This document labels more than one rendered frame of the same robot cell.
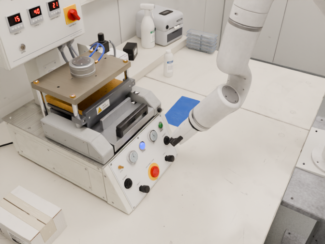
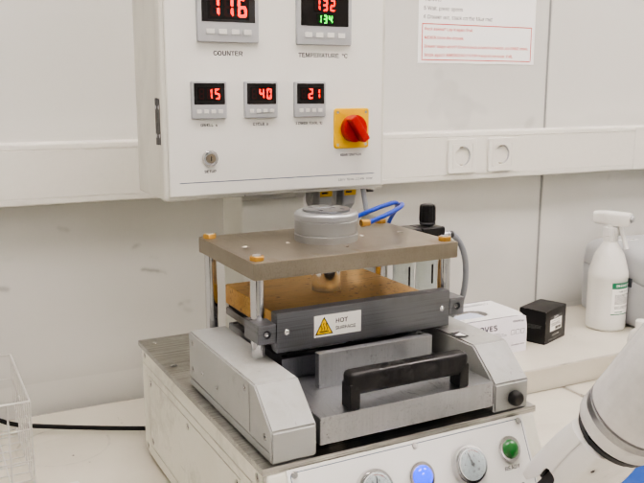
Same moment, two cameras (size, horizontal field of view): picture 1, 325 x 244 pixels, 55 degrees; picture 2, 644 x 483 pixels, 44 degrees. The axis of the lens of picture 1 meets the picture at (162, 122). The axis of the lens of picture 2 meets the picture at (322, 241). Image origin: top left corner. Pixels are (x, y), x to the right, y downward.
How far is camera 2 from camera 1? 40 cm
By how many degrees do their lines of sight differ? 39
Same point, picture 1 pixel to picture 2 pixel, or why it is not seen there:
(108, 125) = (337, 380)
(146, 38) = (598, 299)
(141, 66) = (559, 358)
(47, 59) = (269, 219)
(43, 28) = (272, 135)
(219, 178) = not seen: outside the picture
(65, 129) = (224, 353)
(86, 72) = (326, 233)
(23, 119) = (177, 350)
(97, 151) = (264, 415)
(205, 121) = (624, 411)
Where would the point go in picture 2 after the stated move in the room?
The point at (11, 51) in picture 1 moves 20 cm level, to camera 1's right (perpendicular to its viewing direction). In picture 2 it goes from (183, 159) to (316, 167)
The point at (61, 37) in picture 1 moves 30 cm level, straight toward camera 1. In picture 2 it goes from (313, 172) to (248, 201)
